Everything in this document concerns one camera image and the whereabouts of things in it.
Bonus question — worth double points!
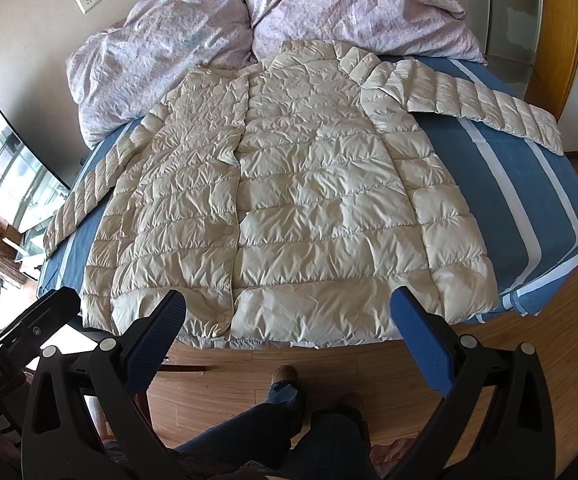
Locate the cream quilted down jacket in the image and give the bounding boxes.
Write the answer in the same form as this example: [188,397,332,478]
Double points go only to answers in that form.
[43,40,562,347]

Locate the person's dark trouser legs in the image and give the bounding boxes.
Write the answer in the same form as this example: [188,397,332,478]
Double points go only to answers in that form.
[175,365,378,479]

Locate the lilac floral duvet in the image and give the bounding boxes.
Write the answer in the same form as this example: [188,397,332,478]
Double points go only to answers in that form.
[67,0,484,148]

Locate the wooden door frame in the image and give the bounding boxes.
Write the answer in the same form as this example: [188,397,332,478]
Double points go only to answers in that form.
[525,0,578,119]

